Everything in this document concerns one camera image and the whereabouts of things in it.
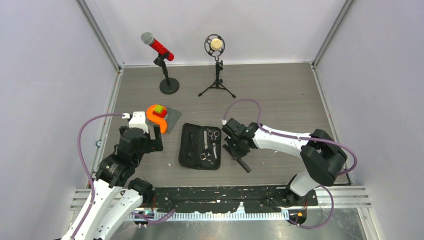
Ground black comb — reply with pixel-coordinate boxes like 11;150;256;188
222;144;252;173

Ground silver hair scissors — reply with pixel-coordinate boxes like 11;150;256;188
206;128;221;143

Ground silver thinning scissors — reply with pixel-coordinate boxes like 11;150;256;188
199;143;215;165

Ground black tool pouch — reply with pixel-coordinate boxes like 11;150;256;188
178;123;222;171

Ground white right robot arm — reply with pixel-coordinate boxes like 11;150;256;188
222;118;347;205

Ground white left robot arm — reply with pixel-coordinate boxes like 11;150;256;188
62;125;164;240

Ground orange curved toy slide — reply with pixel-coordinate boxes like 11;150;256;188
146;104;168;134

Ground lime green toy brick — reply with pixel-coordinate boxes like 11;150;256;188
154;104;166;114

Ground red toy block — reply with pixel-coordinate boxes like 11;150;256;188
153;105;168;119

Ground black tripod microphone stand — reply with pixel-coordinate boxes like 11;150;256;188
198;60;236;98

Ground black round-base microphone stand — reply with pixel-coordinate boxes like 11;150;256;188
153;53;180;95

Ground beige condenser microphone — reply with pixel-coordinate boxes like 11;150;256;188
204;33;225;56

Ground red handheld microphone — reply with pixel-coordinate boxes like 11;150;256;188
140;32;175;61

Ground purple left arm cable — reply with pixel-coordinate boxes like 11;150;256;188
67;112;176;240

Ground grey studded base plate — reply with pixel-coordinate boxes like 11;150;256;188
145;107;182;134

